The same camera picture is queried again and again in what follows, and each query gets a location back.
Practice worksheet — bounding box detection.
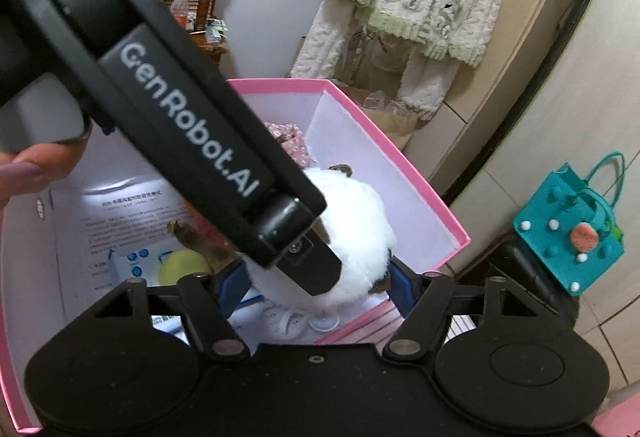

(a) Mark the wooden nightstand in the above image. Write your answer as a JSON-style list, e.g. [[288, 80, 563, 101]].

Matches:
[[192, 30, 231, 68]]

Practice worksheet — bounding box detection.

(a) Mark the brown paper bag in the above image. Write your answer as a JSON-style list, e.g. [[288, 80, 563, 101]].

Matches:
[[340, 84, 426, 150]]

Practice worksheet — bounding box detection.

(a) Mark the cream wardrobe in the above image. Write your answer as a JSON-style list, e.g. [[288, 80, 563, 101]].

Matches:
[[430, 0, 640, 238]]

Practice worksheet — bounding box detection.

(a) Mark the yellow green round plush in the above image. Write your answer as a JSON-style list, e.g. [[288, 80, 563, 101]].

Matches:
[[157, 249, 211, 288]]

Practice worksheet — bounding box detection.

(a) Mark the person's left hand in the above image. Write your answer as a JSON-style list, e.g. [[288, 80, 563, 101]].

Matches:
[[0, 142, 87, 210]]

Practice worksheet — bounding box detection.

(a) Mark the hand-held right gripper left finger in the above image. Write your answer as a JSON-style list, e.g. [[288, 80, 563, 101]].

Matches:
[[90, 261, 251, 363]]

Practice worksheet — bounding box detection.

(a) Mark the teal felt handbag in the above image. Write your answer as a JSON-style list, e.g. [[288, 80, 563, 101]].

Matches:
[[512, 151, 627, 295]]

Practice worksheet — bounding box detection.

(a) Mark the orange drink bottle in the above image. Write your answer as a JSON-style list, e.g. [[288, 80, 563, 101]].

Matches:
[[170, 0, 190, 30]]

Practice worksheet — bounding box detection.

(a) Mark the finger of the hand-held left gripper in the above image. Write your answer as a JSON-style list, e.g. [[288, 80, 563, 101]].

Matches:
[[277, 227, 344, 296]]

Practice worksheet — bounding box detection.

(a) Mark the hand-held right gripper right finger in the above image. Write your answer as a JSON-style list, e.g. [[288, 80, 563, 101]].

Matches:
[[382, 257, 538, 360]]

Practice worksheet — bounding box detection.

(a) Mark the brown plush toy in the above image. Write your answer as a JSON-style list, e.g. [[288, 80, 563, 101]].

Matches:
[[167, 219, 241, 273]]

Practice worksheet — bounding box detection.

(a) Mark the pink cardboard box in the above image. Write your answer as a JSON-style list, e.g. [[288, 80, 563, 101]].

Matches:
[[0, 77, 472, 434]]

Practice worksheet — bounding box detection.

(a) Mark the printed paper sheet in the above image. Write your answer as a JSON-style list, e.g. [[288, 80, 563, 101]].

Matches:
[[50, 174, 241, 318]]

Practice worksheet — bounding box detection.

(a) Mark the floral fabric scrunchie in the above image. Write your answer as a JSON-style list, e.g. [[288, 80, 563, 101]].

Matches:
[[264, 121, 313, 168]]

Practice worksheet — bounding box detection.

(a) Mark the white panda plush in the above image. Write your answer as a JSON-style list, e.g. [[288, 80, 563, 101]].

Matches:
[[245, 164, 398, 313]]

